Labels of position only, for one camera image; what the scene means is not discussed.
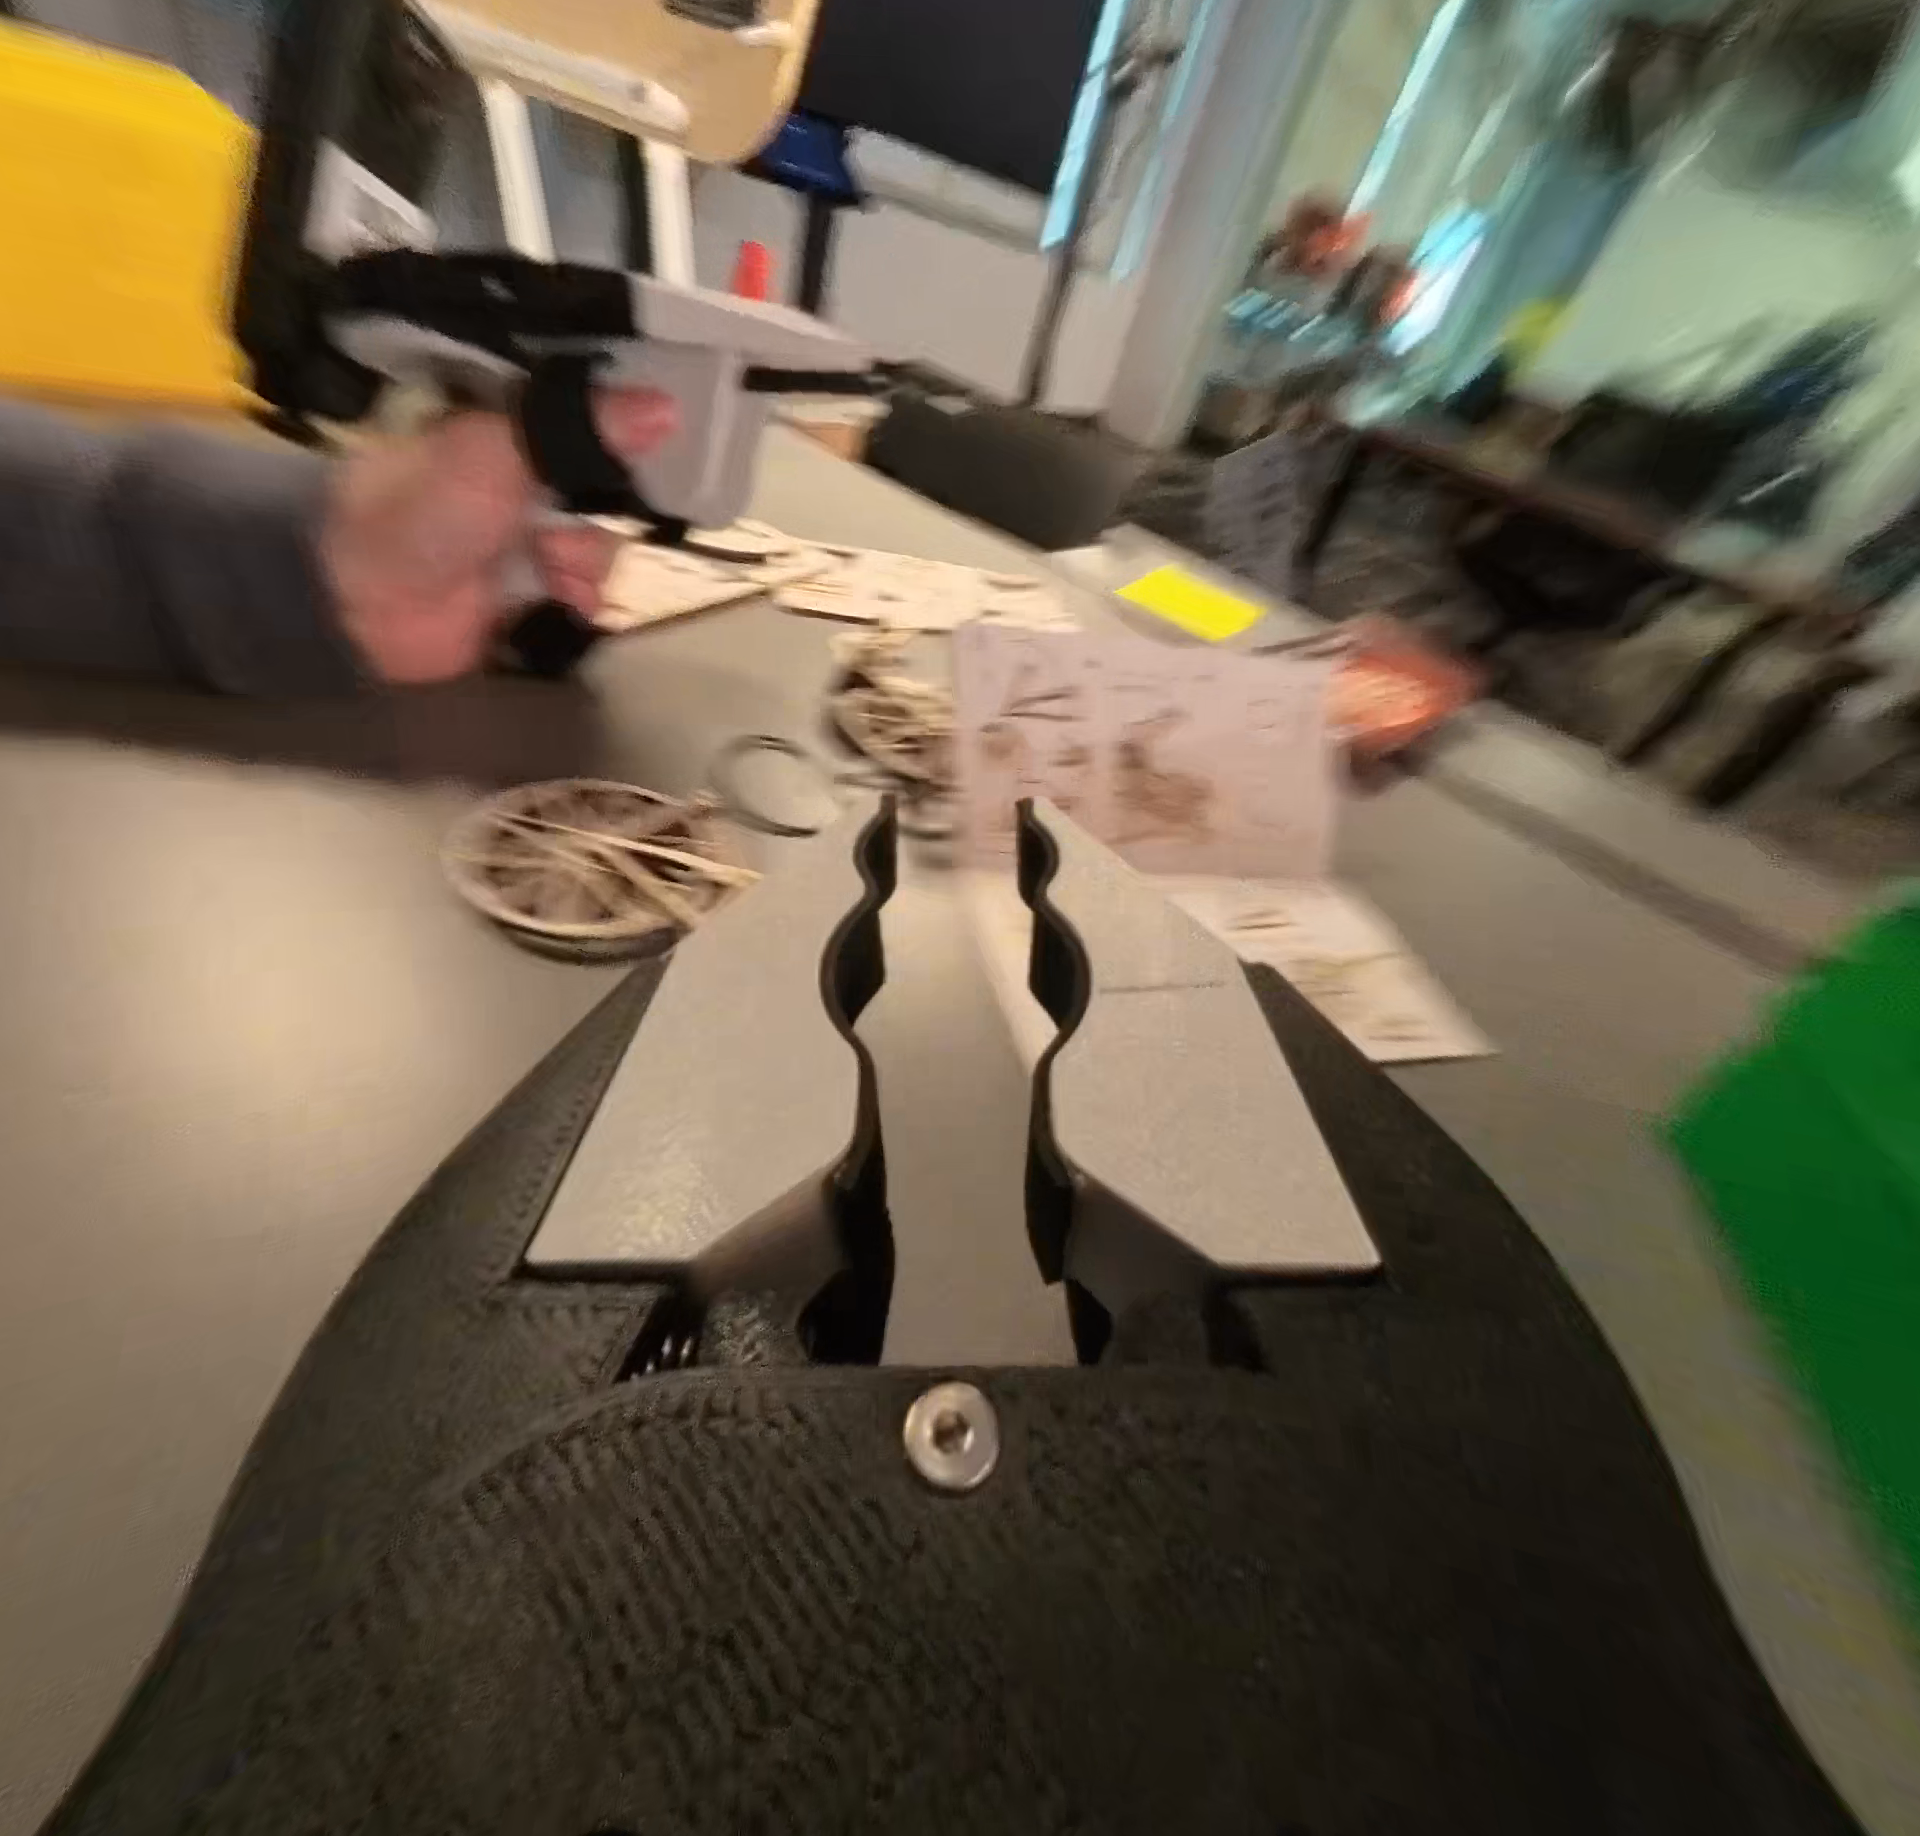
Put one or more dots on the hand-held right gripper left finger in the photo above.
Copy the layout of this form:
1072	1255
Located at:
705	1086

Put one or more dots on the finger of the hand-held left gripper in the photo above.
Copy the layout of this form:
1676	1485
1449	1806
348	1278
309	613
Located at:
751	320
732	441

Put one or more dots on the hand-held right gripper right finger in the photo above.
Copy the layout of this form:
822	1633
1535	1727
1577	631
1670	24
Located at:
1185	1117

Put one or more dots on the wooden spoked wheel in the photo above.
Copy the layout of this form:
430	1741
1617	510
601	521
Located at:
593	869

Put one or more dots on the wooden model assembly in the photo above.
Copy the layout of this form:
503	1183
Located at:
901	718

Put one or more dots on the person's left forearm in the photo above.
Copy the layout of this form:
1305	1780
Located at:
165	547

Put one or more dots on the brown model kit box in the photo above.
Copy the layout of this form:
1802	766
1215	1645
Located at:
1394	688

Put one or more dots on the person's left hand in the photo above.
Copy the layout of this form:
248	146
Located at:
421	547

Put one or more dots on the orange cone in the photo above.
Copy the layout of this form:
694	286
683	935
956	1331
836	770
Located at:
752	268

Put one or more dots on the black box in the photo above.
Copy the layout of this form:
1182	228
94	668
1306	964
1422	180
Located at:
1005	464

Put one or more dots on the light wooden board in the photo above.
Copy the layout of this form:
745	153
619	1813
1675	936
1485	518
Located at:
601	7

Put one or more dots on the folded instruction booklet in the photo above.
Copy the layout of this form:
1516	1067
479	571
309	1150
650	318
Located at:
1155	770

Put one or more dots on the yellow board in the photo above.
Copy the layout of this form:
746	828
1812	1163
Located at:
112	217

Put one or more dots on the dark screen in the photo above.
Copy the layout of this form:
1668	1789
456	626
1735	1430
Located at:
960	37

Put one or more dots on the yellow sticky note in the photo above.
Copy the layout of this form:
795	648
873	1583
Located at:
1191	603

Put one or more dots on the green board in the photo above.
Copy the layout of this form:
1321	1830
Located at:
1823	1207

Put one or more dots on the dark wooden desk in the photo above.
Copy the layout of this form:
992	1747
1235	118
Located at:
1590	517

